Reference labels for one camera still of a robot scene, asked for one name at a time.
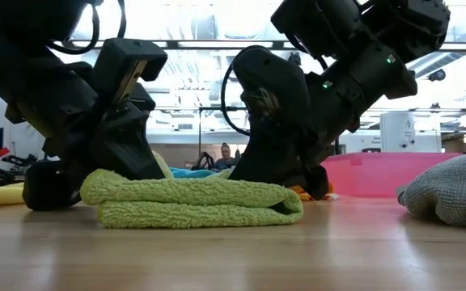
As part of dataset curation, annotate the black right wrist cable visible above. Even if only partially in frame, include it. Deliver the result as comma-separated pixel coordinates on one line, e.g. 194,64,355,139
221,45,258,137

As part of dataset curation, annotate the pink plastic bin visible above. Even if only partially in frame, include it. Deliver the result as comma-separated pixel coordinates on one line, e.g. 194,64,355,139
320,152,464,199

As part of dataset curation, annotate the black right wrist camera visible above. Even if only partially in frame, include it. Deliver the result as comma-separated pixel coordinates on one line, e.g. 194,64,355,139
270,0,363,61

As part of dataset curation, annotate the green microfiber towel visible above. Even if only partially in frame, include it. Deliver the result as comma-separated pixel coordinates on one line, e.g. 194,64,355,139
79,151,305,230

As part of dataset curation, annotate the grey microfiber towel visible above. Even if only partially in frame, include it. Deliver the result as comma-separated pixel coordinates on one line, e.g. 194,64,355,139
396,151,466,228

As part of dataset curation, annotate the person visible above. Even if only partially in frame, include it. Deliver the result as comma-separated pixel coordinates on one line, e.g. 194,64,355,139
212,141,238,171

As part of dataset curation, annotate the black ceiling camera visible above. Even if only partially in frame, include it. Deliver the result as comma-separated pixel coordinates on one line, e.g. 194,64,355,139
427,68,447,83

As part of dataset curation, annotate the white cylindrical machine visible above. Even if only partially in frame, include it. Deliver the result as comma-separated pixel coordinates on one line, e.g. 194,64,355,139
379,111,417,154

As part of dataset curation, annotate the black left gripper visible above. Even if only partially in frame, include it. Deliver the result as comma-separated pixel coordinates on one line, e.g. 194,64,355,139
6,38,168,211

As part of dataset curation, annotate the blue microfiber towel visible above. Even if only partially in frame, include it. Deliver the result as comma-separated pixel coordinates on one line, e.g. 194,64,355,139
169,167,218,179

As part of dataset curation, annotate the orange microfiber towel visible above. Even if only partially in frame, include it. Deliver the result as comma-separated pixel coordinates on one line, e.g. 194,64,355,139
288,183,339,202

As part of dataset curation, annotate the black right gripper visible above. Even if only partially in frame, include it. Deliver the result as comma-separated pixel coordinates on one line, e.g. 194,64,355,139
229,45,363,201

